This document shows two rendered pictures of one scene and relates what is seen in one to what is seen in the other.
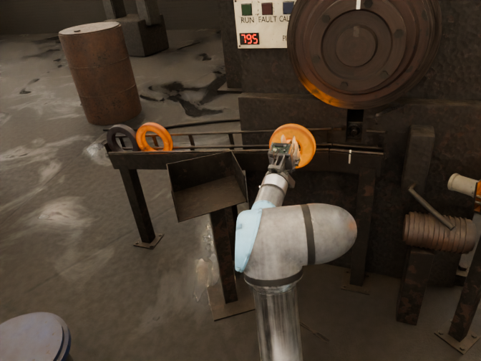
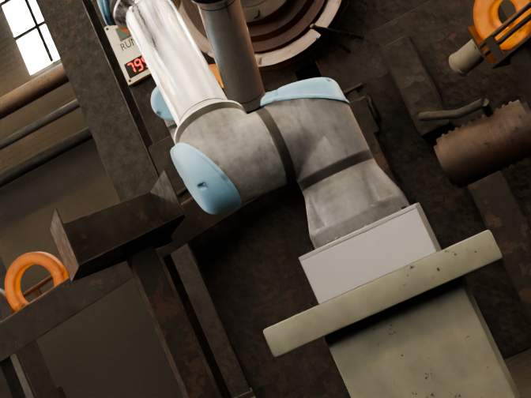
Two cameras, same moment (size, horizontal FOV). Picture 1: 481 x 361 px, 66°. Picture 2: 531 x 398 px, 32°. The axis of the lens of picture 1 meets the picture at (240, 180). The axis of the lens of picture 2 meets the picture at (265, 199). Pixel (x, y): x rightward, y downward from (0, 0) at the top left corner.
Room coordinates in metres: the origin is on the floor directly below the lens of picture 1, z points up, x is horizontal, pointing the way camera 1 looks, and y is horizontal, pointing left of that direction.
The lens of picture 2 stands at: (-0.92, 0.15, 0.30)
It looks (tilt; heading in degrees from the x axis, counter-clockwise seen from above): 7 degrees up; 350
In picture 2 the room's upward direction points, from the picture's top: 24 degrees counter-clockwise
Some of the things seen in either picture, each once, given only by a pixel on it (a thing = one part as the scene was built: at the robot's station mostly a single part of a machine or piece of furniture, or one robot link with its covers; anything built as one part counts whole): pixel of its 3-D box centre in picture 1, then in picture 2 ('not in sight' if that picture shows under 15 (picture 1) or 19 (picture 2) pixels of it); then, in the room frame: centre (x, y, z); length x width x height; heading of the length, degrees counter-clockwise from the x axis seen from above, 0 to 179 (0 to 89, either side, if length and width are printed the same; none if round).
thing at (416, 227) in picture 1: (427, 271); (529, 227); (0.99, -0.68, 0.27); 0.22 x 0.13 x 0.53; 66
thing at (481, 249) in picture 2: not in sight; (389, 288); (0.38, -0.18, 0.28); 0.32 x 0.32 x 0.04; 69
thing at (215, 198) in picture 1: (216, 242); (167, 343); (1.19, 0.13, 0.36); 0.26 x 0.20 x 0.72; 101
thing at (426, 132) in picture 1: (416, 158); (416, 88); (1.16, -0.66, 0.68); 0.11 x 0.08 x 0.24; 156
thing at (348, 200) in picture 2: not in sight; (348, 197); (0.37, -0.18, 0.43); 0.15 x 0.15 x 0.10
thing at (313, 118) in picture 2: not in sight; (310, 127); (0.37, -0.17, 0.54); 0.13 x 0.12 x 0.14; 87
